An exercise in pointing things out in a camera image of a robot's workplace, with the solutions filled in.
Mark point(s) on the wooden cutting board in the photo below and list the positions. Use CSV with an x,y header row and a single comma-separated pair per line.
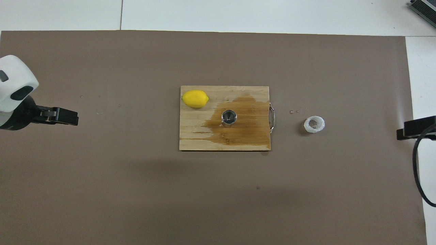
x,y
197,136

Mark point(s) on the steel jigger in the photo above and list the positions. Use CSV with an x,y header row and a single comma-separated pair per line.
x,y
229,117

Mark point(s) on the brown paper mat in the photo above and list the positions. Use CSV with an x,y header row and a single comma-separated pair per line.
x,y
136,187

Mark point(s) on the small clear plastic cup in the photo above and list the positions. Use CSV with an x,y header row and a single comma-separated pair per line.
x,y
314,124

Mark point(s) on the grey ribbed metal device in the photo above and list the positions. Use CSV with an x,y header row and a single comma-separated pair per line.
x,y
425,8

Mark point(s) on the yellow lemon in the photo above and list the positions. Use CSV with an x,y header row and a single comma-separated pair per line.
x,y
195,98

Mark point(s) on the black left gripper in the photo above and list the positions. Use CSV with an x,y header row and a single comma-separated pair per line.
x,y
17,117

